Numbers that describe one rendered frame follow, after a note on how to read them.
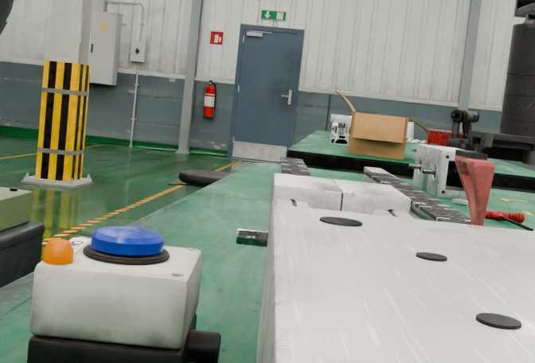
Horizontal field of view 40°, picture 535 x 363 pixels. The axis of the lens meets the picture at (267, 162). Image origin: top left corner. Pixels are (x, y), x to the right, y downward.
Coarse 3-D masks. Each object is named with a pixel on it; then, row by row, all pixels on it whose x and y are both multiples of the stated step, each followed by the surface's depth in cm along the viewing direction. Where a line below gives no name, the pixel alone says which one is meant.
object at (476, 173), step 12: (456, 156) 73; (468, 156) 69; (480, 156) 69; (492, 156) 72; (504, 156) 72; (516, 156) 72; (468, 168) 69; (480, 168) 67; (492, 168) 67; (468, 180) 72; (480, 180) 68; (492, 180) 68; (468, 192) 72; (480, 192) 68; (468, 204) 72; (480, 204) 69; (480, 216) 69
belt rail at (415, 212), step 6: (366, 168) 165; (372, 168) 166; (378, 168) 168; (366, 180) 163; (372, 180) 159; (414, 210) 112; (420, 210) 105; (414, 216) 109; (420, 216) 108; (426, 216) 101
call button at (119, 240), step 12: (108, 228) 41; (120, 228) 42; (132, 228) 42; (144, 228) 43; (96, 240) 40; (108, 240) 39; (120, 240) 39; (132, 240) 39; (144, 240) 40; (156, 240) 40; (108, 252) 39; (120, 252) 39; (132, 252) 39; (144, 252) 40; (156, 252) 40
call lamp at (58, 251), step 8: (56, 240) 38; (64, 240) 38; (48, 248) 38; (56, 248) 38; (64, 248) 38; (72, 248) 38; (48, 256) 38; (56, 256) 38; (64, 256) 38; (72, 256) 38
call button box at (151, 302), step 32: (96, 256) 39; (128, 256) 40; (160, 256) 40; (192, 256) 43; (64, 288) 37; (96, 288) 37; (128, 288) 37; (160, 288) 37; (192, 288) 40; (32, 320) 38; (64, 320) 38; (96, 320) 38; (128, 320) 38; (160, 320) 38; (192, 320) 42; (32, 352) 38; (64, 352) 38; (96, 352) 38; (128, 352) 38; (160, 352) 38; (192, 352) 41
